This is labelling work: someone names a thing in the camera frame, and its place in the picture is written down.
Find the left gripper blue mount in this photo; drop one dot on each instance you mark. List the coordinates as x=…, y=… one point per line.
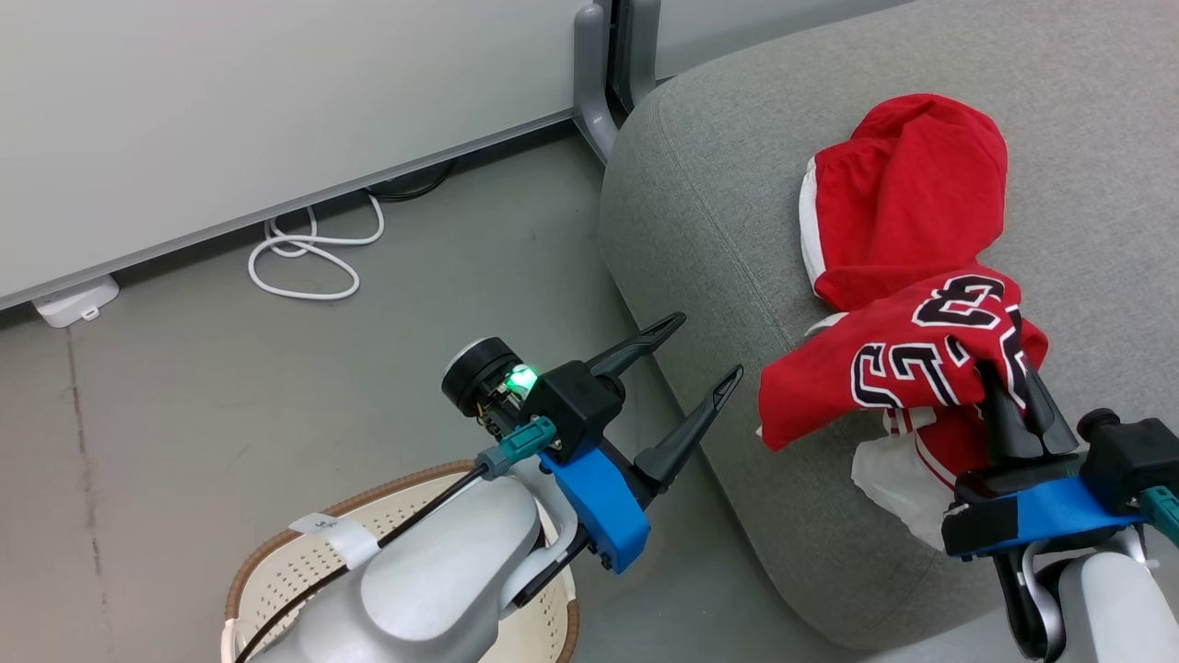
x=599, y=502

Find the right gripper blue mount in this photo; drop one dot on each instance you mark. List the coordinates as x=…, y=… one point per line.
x=1041, y=516

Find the red basketball jersey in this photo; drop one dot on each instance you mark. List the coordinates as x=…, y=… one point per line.
x=912, y=221

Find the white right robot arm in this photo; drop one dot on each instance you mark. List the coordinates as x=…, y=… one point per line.
x=1105, y=608

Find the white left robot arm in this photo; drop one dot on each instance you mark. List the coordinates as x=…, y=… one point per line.
x=442, y=580

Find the white perforated laundry basket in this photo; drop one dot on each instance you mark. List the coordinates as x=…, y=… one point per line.
x=295, y=562

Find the grey fabric sofa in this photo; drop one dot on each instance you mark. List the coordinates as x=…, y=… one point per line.
x=718, y=230

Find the white tape label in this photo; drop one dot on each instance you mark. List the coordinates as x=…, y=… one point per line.
x=336, y=539

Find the white power adapter box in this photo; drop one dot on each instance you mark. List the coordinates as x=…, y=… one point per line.
x=75, y=302

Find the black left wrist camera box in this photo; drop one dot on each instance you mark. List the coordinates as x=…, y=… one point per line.
x=576, y=405

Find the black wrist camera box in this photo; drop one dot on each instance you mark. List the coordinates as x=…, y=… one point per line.
x=576, y=405
x=1138, y=456

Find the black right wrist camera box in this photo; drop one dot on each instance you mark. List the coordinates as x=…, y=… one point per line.
x=1138, y=456

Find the grey partition post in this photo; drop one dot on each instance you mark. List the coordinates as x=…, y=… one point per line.
x=599, y=74

